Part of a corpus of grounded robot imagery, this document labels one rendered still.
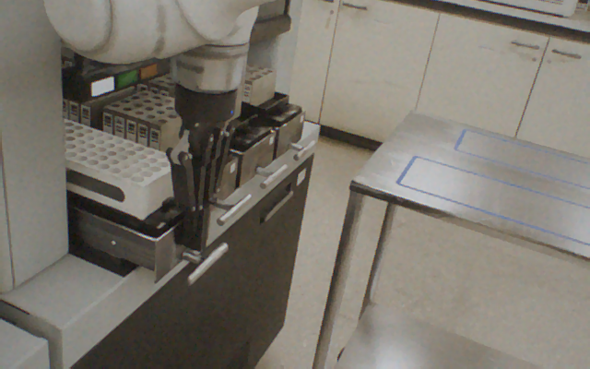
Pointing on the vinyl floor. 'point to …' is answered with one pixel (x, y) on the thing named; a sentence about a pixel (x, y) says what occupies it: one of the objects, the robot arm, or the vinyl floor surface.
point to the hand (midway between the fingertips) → (195, 225)
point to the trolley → (556, 173)
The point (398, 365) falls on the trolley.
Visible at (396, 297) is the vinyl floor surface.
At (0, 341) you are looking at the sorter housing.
